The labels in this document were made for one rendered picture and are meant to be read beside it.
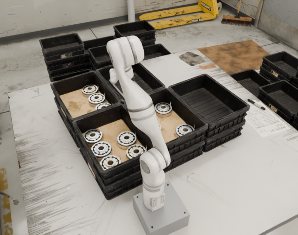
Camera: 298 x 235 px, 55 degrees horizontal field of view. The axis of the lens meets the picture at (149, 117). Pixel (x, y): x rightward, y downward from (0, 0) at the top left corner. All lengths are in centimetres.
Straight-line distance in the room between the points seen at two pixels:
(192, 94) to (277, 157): 62
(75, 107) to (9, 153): 121
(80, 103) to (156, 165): 89
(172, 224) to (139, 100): 59
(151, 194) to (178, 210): 17
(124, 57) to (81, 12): 384
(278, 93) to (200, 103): 120
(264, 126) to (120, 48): 124
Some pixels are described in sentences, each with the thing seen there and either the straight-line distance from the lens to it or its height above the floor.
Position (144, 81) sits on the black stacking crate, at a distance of 195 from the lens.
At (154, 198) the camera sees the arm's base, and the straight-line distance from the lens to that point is 123.
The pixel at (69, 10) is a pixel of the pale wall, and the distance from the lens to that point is 468.
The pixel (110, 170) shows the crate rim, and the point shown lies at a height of 93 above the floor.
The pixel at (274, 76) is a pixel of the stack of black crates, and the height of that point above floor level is 38.
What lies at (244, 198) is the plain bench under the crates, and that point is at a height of 70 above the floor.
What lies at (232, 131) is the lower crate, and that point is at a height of 78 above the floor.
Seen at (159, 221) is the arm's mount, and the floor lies 79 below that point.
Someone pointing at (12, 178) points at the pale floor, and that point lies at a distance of 265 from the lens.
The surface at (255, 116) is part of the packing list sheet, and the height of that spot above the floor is 70.
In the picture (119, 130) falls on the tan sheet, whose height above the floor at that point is 83.
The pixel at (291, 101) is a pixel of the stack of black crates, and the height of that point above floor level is 38.
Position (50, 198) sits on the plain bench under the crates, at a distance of 153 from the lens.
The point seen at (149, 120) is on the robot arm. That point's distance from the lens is 98.
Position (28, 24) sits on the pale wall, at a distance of 466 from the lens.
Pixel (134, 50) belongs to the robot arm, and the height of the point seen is 149.
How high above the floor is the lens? 193
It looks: 41 degrees down
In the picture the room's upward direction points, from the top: straight up
